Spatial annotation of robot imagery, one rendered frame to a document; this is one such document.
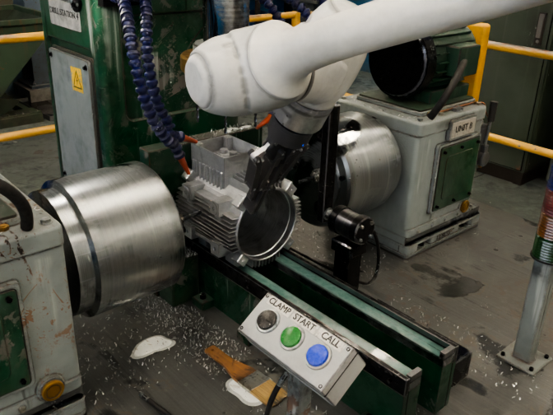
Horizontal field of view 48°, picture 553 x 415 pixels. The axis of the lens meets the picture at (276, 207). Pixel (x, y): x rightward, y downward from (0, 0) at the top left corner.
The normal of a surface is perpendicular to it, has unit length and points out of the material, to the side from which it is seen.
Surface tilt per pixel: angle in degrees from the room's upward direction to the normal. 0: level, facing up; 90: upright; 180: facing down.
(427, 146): 90
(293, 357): 36
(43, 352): 90
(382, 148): 54
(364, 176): 77
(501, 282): 0
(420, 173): 90
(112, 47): 90
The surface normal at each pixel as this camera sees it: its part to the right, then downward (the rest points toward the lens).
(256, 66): 0.02, 0.11
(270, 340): -0.42, -0.59
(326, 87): 0.49, 0.78
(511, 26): -0.76, 0.25
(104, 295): 0.62, 0.58
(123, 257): 0.66, 0.18
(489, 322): 0.03, -0.91
